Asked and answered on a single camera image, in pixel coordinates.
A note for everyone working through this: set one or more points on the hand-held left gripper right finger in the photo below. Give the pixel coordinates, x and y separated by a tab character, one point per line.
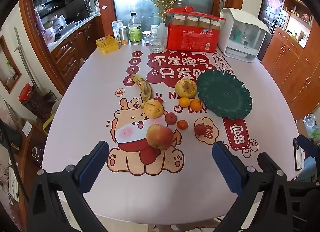
228	168

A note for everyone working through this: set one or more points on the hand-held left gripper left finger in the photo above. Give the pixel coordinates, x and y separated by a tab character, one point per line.
93	168

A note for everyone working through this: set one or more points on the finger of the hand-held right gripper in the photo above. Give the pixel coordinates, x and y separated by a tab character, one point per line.
303	143

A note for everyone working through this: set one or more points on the small red crabapple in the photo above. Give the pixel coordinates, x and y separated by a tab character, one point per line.
171	118
200	129

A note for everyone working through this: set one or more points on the small orange-red tomato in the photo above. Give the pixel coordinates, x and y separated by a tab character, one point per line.
182	125

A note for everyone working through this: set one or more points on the dark green leaf-shaped plate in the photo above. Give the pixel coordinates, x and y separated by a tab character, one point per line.
225	94

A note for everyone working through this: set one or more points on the red and yellow apple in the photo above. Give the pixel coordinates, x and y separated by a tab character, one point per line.
160	137

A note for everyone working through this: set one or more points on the large yellow pear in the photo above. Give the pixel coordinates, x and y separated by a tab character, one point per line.
185	88

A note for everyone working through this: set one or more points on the spotted yellow banana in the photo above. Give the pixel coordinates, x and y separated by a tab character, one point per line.
145	89

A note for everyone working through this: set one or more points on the tiny red cherry tomato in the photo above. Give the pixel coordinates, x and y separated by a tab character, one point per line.
160	100

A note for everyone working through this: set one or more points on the person's blue pants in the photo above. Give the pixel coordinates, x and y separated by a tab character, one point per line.
311	169

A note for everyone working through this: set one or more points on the dark round vase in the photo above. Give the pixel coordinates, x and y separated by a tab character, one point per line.
37	155

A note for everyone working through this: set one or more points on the small deep orange mandarin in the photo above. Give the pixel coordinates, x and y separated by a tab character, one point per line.
196	105

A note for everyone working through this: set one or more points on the brown wooden cabinet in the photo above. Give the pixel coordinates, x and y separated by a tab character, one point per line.
287	71

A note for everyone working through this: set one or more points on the small yellow-orange mandarin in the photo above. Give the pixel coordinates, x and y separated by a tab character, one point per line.
184	102

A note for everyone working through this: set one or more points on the red-lidded storage jar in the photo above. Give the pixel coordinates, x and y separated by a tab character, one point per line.
27	93

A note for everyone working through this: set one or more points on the yellow box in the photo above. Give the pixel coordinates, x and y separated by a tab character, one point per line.
107	45

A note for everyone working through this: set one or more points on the red paper cup package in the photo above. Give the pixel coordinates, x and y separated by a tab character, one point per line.
190	39

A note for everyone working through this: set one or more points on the silver and orange tin can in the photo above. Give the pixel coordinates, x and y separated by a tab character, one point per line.
123	35

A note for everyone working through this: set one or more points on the clear ribbed glass cup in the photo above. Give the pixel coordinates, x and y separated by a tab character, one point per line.
156	44

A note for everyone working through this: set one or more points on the white cup sanitizer cabinet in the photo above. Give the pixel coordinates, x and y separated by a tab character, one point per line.
232	21

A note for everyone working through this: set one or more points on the small clear glass jar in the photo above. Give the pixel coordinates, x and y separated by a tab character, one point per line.
145	37

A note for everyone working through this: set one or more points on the white and blue carton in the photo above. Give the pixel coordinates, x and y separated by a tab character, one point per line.
115	28

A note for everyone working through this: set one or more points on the green label plastic bottle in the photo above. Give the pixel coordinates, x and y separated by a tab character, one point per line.
135	31

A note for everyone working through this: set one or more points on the red paper door decoration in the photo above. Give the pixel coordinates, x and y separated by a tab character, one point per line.
274	1

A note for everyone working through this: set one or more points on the white squeeze bottle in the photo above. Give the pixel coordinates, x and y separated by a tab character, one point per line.
163	31

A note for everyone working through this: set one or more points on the small white pill bottle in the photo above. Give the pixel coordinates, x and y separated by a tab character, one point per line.
154	29

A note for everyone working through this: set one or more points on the wooden picture frame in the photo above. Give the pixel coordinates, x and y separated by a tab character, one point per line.
13	69

